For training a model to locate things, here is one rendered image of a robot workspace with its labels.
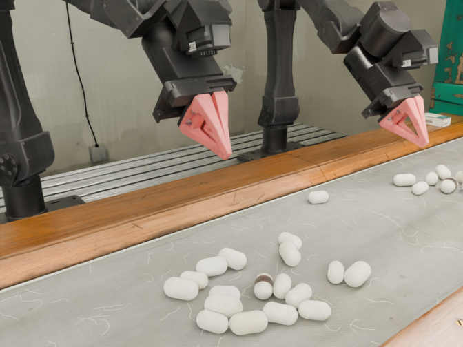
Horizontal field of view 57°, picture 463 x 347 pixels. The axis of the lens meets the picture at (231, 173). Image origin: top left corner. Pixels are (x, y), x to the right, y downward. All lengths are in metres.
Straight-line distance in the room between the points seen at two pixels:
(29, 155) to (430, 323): 0.61
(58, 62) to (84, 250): 1.97
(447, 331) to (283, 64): 0.74
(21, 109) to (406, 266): 0.60
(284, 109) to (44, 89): 1.65
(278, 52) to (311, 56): 1.60
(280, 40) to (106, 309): 0.74
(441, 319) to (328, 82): 2.18
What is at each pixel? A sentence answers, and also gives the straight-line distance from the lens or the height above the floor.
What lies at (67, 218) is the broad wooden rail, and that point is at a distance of 0.60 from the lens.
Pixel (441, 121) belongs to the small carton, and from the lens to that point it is 1.11.
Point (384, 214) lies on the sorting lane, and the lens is 0.67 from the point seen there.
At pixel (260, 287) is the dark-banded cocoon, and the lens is 0.45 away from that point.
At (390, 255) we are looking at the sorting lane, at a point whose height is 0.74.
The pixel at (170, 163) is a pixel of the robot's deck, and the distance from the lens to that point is 1.05.
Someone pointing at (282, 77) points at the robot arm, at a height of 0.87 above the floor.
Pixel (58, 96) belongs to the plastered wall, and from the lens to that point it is 2.48.
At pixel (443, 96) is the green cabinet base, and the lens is 1.29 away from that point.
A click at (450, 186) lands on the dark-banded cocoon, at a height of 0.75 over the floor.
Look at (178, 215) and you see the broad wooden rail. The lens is 0.59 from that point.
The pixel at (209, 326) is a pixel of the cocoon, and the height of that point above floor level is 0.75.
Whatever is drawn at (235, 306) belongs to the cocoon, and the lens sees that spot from 0.42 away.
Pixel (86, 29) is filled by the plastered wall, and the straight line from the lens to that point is 2.50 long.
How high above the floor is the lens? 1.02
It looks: 21 degrees down
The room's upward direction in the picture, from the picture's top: straight up
